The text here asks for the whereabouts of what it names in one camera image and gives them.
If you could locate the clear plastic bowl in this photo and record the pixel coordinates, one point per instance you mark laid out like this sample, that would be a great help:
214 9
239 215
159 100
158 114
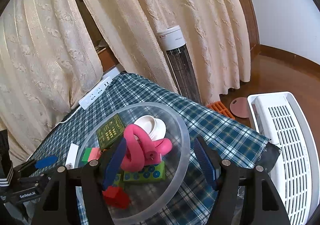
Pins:
147 199

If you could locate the pink toy brick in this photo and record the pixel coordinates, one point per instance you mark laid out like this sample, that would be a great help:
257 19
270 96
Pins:
95 154

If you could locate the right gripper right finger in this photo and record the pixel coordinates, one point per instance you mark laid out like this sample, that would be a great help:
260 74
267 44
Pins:
262 203

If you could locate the phone on gripper mount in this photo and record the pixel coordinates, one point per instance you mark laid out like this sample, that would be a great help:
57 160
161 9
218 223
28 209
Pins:
6 170

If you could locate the white slatted plastic basket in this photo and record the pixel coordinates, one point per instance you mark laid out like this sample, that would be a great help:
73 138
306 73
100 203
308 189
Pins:
279 117

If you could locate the green toy brick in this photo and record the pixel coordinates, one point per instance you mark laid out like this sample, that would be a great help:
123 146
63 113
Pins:
86 155

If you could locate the red toy brick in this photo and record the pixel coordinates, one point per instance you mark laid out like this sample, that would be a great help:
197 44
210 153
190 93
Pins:
116 197

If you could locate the white blue medicine box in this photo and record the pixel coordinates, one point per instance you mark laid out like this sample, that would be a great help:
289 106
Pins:
71 157

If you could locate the white tower heater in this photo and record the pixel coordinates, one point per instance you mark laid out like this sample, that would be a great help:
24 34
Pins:
175 48

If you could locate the green brick blue dots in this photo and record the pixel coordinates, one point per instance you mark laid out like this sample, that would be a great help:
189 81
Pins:
149 174
118 181

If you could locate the round pink disc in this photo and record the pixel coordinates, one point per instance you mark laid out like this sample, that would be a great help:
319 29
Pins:
239 107

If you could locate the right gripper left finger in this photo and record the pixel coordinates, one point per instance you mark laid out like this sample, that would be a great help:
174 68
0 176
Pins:
58 203

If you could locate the large pink foam loop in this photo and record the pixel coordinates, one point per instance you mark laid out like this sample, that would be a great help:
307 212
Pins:
141 150

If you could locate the white power strip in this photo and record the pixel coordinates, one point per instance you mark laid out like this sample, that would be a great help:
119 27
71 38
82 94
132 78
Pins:
93 94

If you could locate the orange ridged mat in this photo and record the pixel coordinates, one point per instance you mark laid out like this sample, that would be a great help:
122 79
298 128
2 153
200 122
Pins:
220 108

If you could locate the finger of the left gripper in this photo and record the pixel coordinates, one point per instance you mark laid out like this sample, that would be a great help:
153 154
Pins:
33 165

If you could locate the dark green gold-print box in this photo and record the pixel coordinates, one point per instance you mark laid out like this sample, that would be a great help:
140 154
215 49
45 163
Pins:
110 131

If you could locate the cream patterned curtain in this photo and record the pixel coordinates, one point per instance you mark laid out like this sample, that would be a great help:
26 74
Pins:
49 62

